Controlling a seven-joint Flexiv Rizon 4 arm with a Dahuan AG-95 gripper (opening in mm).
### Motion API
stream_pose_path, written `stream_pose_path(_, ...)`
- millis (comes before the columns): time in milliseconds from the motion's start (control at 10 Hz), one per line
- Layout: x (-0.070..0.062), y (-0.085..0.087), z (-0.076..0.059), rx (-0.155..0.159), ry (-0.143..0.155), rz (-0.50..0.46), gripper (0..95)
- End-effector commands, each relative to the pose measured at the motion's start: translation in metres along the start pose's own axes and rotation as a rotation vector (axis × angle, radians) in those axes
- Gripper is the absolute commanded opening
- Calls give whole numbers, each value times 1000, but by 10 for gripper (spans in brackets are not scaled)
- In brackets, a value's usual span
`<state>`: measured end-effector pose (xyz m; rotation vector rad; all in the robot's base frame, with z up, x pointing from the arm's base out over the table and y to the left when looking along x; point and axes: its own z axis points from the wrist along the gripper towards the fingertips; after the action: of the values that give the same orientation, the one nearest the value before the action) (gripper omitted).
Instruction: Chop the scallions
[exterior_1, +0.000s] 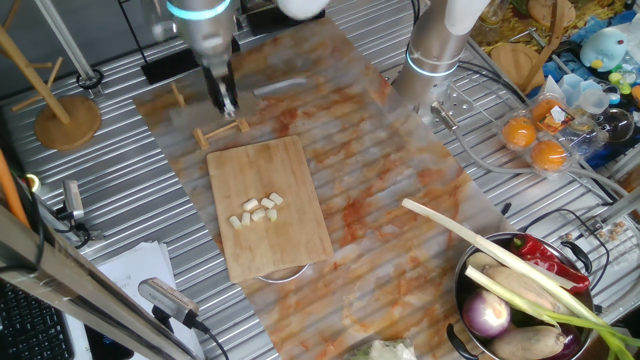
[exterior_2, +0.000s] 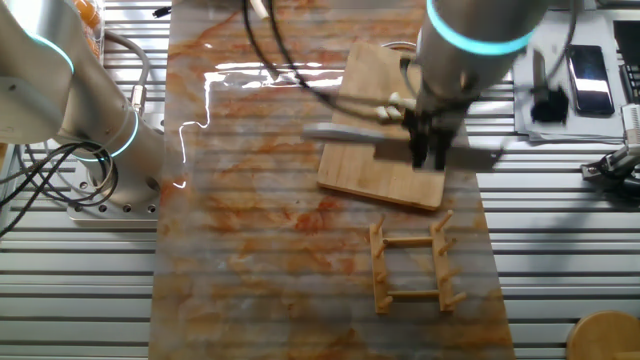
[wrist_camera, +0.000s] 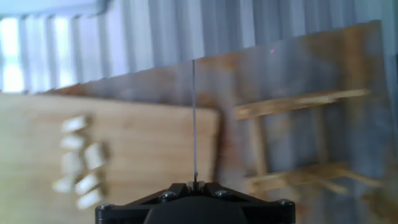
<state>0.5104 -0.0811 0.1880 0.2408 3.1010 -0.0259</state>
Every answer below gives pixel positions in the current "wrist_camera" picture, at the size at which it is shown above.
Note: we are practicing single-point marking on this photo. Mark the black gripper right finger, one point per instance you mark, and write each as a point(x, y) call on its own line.
point(258, 208)

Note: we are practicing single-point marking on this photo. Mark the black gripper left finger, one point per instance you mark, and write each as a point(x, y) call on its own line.
point(136, 207)

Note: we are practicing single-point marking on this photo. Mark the steel cleaver knife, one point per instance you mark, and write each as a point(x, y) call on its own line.
point(194, 124)

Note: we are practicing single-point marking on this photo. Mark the short cut scallion piece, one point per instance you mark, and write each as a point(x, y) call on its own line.
point(72, 142)
point(94, 155)
point(63, 185)
point(90, 198)
point(72, 163)
point(87, 183)

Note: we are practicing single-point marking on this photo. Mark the wooden cutting board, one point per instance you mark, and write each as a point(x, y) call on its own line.
point(140, 140)

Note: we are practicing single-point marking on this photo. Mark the white scallion stalk piece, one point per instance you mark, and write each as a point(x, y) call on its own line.
point(74, 124)

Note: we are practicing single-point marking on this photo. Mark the wooden peg knife rack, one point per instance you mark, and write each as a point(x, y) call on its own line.
point(295, 102)

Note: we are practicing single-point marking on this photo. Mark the white paper stack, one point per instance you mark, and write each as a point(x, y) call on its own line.
point(46, 6)

